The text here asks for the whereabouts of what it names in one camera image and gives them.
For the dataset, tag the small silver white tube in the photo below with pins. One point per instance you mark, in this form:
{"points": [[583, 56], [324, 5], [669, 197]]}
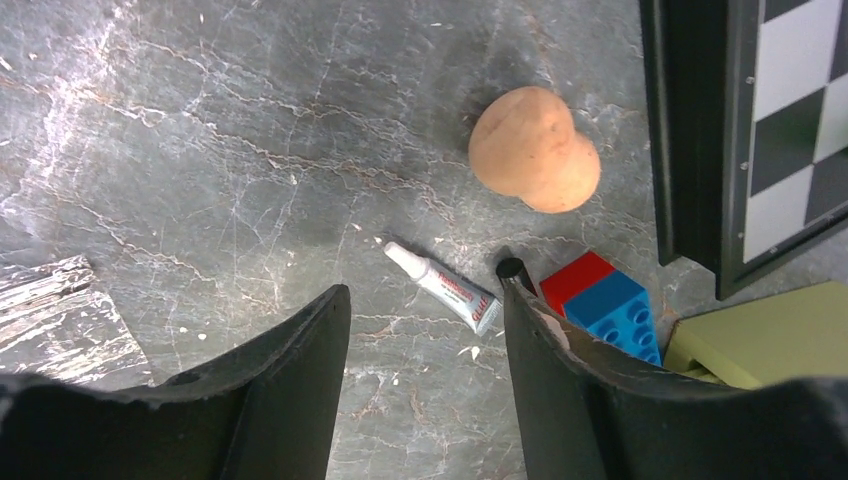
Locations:
{"points": [[477, 307]]}

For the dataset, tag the green drawer cabinet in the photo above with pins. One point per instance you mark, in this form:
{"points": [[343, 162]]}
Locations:
{"points": [[800, 333]]}

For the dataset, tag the blue red toy brick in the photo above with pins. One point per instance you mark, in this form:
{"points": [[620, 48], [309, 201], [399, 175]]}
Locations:
{"points": [[594, 295]]}

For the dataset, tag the clear plastic wrapper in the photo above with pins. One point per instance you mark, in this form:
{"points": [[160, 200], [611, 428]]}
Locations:
{"points": [[58, 321]]}

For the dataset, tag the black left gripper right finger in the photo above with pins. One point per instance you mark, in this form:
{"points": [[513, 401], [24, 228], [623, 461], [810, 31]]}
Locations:
{"points": [[587, 410]]}

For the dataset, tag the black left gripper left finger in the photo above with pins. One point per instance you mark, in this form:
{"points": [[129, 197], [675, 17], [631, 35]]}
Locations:
{"points": [[264, 410]]}

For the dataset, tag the dark red lip gloss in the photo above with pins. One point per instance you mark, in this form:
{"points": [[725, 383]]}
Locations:
{"points": [[513, 268]]}

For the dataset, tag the black white chessboard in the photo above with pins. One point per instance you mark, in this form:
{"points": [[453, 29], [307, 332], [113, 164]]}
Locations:
{"points": [[747, 104]]}

